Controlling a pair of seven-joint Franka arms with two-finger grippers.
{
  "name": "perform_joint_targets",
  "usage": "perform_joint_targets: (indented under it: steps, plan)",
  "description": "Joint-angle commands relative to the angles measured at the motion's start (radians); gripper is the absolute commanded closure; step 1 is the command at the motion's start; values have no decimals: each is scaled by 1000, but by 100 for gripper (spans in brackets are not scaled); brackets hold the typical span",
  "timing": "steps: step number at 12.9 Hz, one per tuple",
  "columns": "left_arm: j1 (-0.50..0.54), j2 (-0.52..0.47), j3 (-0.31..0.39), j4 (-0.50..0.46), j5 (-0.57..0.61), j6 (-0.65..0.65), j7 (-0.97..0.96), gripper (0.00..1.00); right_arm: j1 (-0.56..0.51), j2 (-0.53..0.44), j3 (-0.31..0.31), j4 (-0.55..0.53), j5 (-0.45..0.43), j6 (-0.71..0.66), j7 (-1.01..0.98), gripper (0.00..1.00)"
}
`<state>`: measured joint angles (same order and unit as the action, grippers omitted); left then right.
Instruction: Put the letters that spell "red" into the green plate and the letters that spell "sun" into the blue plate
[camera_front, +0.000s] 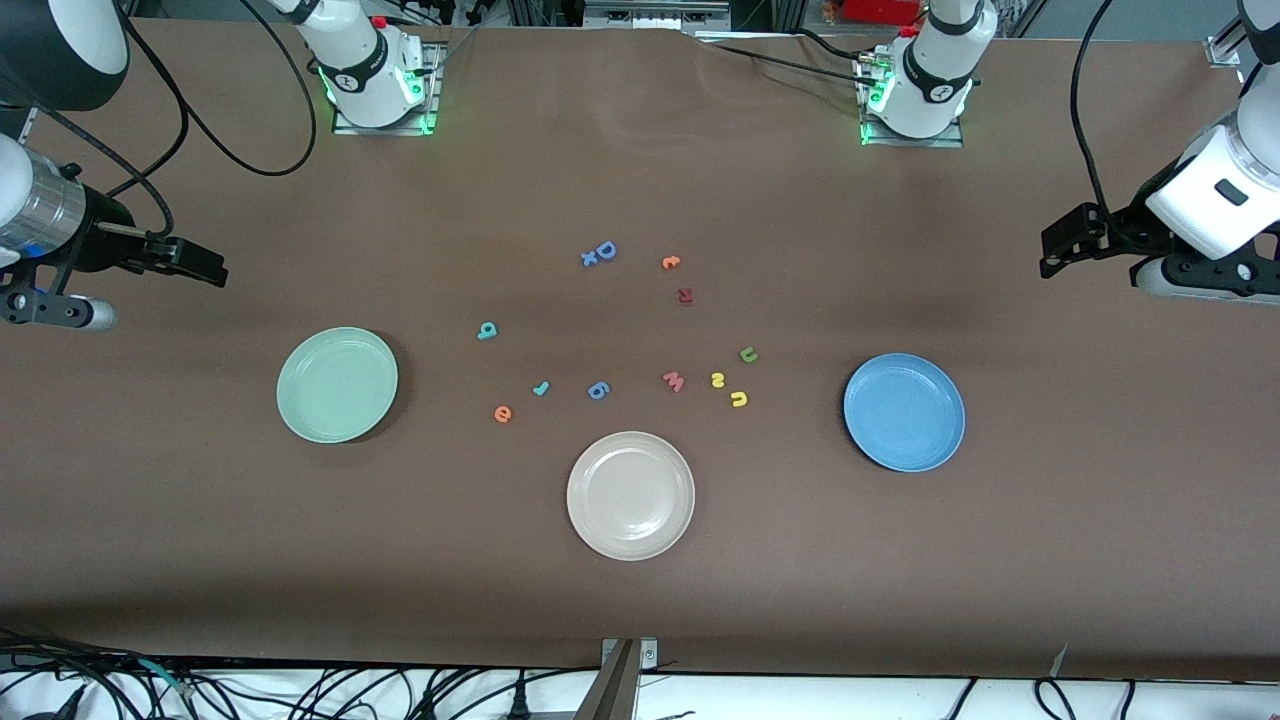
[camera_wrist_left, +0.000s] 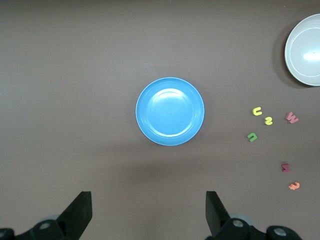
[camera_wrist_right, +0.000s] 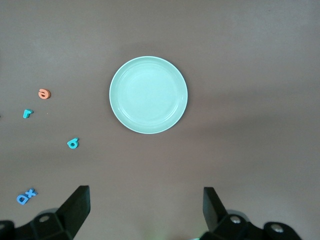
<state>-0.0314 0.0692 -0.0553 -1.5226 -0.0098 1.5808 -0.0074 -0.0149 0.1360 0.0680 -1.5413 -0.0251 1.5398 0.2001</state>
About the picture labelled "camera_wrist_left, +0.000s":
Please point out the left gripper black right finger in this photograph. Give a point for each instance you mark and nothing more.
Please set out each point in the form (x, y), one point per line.
(217, 220)

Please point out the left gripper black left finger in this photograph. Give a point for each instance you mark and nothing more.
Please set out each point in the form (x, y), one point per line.
(75, 215)

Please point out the green foam letter n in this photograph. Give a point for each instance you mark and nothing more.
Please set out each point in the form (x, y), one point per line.
(250, 135)

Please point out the yellow foam letter s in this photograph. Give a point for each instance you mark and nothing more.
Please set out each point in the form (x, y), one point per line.
(268, 121)

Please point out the yellow foam letter u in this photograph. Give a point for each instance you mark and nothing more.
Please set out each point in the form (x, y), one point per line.
(254, 111)

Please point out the dark red foam letter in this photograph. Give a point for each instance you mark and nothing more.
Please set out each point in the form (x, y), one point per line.
(285, 168)

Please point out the orange foam digit three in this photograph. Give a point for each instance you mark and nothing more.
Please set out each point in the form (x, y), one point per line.
(295, 185)

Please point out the blue plastic plate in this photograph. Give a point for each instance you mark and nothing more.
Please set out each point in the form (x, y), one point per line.
(170, 112)

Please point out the pink foam letter w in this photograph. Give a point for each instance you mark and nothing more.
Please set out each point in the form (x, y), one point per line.
(291, 117)

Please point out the brown table cover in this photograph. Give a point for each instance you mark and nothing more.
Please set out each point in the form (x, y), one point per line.
(75, 75)

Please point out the beige plastic plate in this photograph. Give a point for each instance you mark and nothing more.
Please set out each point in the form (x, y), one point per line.
(307, 50)

